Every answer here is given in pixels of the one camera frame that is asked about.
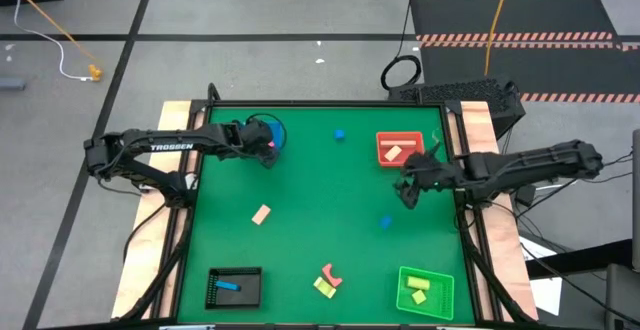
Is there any black hanging cable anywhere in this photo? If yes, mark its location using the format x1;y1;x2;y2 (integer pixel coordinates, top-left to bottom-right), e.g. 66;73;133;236
380;0;424;92

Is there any orange plastic basket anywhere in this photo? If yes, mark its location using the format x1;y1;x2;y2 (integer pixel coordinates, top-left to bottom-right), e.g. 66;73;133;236
375;130;426;169

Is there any pink arch block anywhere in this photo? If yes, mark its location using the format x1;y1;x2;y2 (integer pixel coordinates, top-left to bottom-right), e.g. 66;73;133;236
321;262;345;288

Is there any orange floor cable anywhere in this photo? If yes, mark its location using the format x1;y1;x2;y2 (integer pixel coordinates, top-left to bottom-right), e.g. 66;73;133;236
0;0;99;71

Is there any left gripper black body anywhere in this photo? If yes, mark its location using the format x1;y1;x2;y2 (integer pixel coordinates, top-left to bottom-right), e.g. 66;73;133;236
232;118;276;157

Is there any black power adapter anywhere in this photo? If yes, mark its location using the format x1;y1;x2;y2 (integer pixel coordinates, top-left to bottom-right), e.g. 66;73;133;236
514;185;537;208

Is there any green table mat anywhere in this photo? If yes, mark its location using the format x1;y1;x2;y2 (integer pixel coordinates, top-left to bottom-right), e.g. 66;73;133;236
177;105;476;324

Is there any hazard striped black floor mat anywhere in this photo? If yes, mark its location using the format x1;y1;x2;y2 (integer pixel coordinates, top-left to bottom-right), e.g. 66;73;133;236
409;0;640;105

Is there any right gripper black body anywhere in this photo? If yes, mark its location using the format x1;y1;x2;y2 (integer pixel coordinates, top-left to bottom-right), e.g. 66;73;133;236
403;150;464;191

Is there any yellow cube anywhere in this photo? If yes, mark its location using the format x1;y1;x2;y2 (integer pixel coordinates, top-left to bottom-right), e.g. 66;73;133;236
405;275;432;291

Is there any green plastic basket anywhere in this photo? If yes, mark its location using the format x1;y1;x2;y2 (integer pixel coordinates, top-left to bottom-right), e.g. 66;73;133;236
395;265;456;321

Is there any black floor bar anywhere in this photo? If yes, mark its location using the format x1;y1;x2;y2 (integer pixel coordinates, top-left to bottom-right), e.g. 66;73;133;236
524;238;635;280

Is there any gray cabinet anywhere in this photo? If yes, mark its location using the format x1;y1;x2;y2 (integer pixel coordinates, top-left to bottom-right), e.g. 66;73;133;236
603;262;640;330

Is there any yellow hanging cable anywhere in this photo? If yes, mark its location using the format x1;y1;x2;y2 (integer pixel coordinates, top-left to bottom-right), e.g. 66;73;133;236
483;0;516;77

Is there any gray panel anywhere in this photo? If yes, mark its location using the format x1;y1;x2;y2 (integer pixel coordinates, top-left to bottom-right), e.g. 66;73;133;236
631;128;640;274

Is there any yellow rectangular block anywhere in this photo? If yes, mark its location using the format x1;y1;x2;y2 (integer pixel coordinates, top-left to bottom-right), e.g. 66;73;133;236
312;275;338;299

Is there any black plastic basket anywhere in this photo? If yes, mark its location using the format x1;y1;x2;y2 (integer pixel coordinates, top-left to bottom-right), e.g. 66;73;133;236
205;266;264;310

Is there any white floor cable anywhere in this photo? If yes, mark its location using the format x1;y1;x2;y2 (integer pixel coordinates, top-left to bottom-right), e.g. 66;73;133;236
10;0;94;82

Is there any blue plastic basket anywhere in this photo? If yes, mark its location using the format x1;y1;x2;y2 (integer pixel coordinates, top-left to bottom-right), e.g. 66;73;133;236
238;113;289;152

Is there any white paper sheet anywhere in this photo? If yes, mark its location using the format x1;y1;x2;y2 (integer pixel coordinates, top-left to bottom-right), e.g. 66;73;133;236
518;234;565;317

